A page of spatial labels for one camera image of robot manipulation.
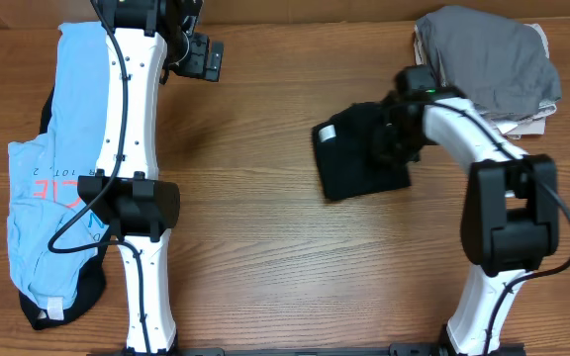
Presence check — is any black t-shirt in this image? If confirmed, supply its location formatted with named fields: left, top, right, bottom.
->
left=311, top=102, right=411, bottom=202

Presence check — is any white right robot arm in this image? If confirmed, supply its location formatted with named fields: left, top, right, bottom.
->
left=372, top=65, right=559, bottom=355

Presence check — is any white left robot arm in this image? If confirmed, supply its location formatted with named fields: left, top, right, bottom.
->
left=77, top=0, right=224, bottom=355

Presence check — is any gray folded garment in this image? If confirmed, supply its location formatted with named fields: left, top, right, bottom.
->
left=416, top=5, right=562, bottom=121

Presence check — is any beige folded garment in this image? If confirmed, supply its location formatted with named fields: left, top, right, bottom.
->
left=414, top=24, right=557, bottom=139

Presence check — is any light blue t-shirt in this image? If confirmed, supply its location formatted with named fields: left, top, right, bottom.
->
left=6, top=20, right=113, bottom=320

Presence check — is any black bottom shirt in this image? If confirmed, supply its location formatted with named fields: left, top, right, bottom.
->
left=17, top=88, right=111, bottom=331

